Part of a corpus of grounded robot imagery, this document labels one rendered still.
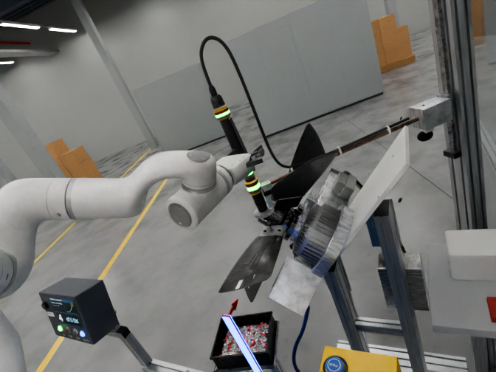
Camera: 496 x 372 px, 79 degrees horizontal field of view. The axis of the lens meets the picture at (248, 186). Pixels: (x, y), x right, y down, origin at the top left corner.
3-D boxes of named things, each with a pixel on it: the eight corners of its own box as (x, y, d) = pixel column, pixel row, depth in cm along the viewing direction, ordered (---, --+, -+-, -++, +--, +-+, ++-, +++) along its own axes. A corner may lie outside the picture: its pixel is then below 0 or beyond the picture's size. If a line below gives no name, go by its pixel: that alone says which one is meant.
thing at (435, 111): (440, 116, 102) (437, 92, 98) (457, 119, 95) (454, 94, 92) (412, 128, 101) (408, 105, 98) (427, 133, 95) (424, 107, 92)
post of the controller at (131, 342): (153, 360, 116) (126, 325, 108) (147, 367, 113) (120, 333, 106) (147, 359, 117) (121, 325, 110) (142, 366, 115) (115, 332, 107)
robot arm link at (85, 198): (67, 141, 61) (216, 144, 66) (85, 201, 71) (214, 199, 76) (50, 165, 54) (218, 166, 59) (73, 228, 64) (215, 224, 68)
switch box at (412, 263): (427, 293, 123) (420, 252, 115) (429, 311, 116) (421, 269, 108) (388, 291, 131) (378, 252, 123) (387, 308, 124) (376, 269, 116)
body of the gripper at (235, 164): (207, 193, 79) (229, 173, 87) (239, 192, 73) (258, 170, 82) (196, 168, 76) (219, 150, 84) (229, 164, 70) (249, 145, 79)
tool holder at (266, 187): (277, 201, 103) (267, 177, 100) (282, 210, 97) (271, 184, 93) (252, 212, 103) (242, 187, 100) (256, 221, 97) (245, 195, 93)
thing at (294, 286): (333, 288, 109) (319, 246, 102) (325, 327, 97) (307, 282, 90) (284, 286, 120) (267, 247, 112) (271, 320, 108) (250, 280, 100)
